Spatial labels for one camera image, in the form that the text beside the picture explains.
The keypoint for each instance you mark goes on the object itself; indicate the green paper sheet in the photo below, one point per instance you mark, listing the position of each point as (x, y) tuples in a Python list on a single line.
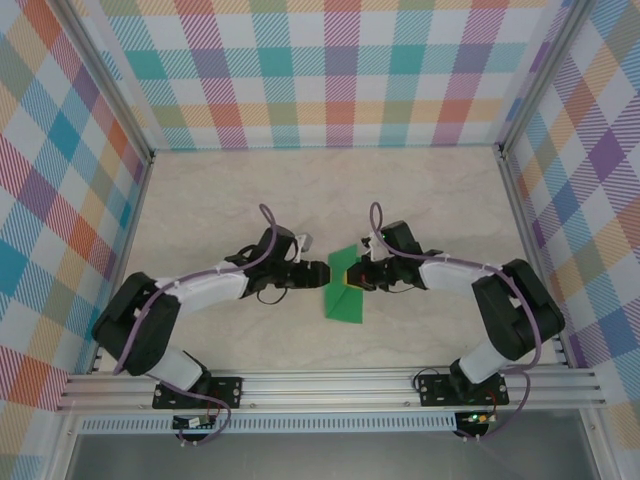
[(345, 310)]

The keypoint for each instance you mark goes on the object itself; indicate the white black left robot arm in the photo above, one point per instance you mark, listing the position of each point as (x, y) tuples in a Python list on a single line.
[(210, 287)]

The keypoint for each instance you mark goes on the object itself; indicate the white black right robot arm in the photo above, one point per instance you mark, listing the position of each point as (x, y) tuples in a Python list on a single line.
[(515, 310)]

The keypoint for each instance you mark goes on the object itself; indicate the grey metal sheet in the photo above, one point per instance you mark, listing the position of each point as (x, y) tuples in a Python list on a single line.
[(325, 460)]

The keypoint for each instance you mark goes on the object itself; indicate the right circuit board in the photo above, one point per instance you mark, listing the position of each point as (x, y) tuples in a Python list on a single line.
[(475, 418)]

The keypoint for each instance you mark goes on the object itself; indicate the circuit board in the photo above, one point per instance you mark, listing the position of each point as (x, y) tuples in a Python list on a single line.
[(475, 418), (192, 423)]

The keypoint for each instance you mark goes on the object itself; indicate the left circuit board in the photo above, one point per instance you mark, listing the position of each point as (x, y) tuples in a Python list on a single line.
[(192, 423)]

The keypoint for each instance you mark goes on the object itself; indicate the long aluminium base rail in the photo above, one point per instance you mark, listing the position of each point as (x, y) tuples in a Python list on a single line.
[(325, 390)]

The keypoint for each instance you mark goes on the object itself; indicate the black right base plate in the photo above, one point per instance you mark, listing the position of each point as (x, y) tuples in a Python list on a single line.
[(435, 390)]

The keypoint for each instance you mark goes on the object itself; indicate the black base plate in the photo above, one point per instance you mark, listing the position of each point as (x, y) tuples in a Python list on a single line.
[(225, 392), (435, 390)]

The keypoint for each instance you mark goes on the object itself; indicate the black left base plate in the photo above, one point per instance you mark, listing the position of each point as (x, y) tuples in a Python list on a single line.
[(225, 392)]

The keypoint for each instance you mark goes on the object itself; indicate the aluminium side rail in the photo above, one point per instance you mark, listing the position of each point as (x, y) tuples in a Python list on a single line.
[(524, 225), (132, 225)]

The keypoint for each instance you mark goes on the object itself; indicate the aluminium frame post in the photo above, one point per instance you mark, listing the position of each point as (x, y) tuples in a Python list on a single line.
[(543, 75), (108, 75)]

